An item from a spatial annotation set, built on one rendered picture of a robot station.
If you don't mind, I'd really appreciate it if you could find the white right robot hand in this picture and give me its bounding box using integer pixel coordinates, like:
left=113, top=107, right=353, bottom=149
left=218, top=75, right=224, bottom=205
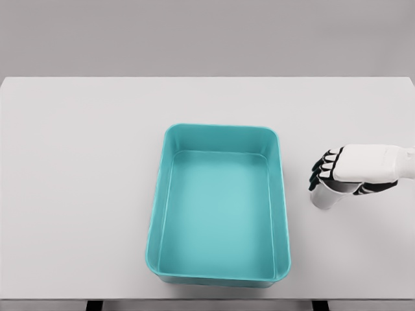
left=307, top=144, right=405, bottom=196

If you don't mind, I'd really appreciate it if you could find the white paper cup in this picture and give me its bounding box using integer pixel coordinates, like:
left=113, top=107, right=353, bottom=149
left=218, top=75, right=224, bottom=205
left=310, top=180, right=346, bottom=211

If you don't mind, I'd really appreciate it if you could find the teal rectangular plastic basket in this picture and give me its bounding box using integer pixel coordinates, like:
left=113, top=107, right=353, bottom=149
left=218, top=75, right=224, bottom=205
left=145, top=122, right=292, bottom=288

